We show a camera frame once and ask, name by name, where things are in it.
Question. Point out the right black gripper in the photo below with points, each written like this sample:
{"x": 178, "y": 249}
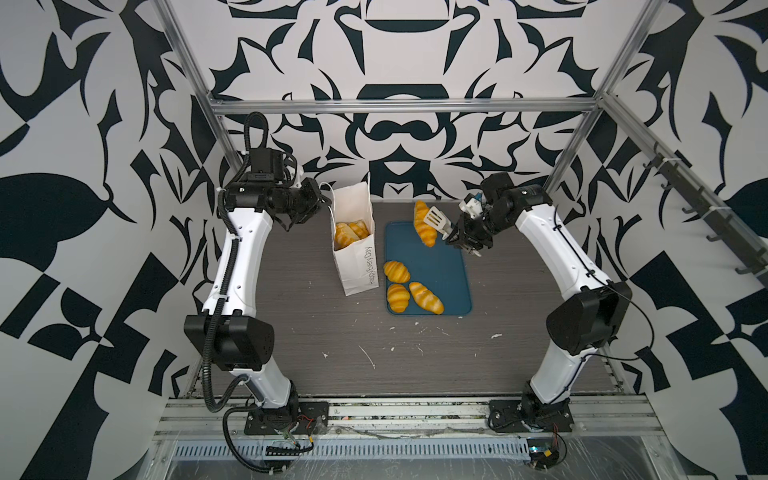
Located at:
{"x": 464, "y": 236}

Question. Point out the fake croissant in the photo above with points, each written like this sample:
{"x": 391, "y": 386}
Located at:
{"x": 426, "y": 233}
{"x": 426, "y": 299}
{"x": 359, "y": 228}
{"x": 398, "y": 298}
{"x": 397, "y": 272}

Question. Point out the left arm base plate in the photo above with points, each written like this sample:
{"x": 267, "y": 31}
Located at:
{"x": 303, "y": 418}

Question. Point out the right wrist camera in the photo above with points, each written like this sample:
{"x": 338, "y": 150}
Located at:
{"x": 473, "y": 205}

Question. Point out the teal plastic tray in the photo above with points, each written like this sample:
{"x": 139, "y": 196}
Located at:
{"x": 441, "y": 269}

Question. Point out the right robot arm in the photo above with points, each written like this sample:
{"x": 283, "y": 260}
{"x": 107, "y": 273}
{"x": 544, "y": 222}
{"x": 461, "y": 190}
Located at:
{"x": 593, "y": 306}

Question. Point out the aluminium front rail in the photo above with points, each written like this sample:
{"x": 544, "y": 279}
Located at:
{"x": 587, "y": 415}

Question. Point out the small electronics board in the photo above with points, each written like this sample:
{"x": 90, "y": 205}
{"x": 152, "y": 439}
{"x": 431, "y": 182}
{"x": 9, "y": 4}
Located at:
{"x": 544, "y": 457}

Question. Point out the white paper gift bag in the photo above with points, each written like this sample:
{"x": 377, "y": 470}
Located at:
{"x": 356, "y": 264}

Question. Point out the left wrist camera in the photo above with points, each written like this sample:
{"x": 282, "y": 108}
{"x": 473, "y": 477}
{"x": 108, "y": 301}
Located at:
{"x": 272, "y": 167}

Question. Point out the flaky fake pastry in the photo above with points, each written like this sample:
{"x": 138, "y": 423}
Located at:
{"x": 344, "y": 236}

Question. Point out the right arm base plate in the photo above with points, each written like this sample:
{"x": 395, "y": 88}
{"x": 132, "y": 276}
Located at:
{"x": 529, "y": 415}

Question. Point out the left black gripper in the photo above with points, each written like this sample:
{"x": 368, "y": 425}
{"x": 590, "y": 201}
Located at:
{"x": 314, "y": 201}

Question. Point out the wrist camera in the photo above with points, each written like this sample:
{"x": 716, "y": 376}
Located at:
{"x": 272, "y": 167}
{"x": 473, "y": 205}

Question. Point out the black hook rack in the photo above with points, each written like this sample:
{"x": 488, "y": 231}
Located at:
{"x": 704, "y": 204}

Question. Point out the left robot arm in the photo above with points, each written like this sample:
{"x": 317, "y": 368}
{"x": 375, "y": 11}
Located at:
{"x": 235, "y": 346}

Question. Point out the aluminium cage frame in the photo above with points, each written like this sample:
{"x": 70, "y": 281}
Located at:
{"x": 424, "y": 100}

